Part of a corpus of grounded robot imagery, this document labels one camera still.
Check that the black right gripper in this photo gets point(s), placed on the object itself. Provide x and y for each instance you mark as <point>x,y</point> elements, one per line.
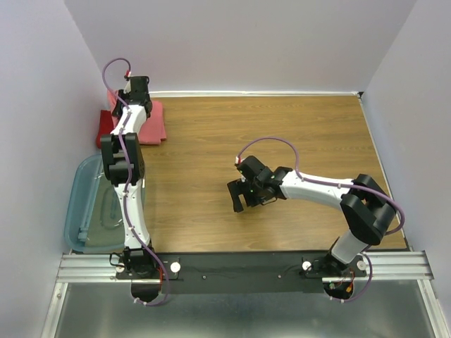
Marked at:
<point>236,187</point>

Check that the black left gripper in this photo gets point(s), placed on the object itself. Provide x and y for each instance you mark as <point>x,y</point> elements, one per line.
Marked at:
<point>120,97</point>

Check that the pink t shirt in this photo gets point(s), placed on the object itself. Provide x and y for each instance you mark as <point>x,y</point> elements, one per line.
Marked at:
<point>153,131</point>

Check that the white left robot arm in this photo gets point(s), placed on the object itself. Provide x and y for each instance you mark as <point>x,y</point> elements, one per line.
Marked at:
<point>124,168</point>

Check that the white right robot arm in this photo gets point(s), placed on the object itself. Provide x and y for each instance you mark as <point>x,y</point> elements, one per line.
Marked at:
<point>367,210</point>

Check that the folded red t shirt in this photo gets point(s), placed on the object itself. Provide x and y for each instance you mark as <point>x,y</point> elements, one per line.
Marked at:
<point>107,123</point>

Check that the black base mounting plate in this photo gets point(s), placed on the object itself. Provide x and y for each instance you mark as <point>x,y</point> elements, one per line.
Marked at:
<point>235,273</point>

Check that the clear blue plastic bin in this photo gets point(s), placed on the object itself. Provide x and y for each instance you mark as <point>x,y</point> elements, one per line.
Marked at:
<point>94,222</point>

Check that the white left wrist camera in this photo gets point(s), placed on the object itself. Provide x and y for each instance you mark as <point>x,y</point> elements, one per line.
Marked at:
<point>127,78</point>

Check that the aluminium frame rail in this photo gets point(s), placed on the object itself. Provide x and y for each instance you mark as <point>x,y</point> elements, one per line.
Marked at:
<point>387,265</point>

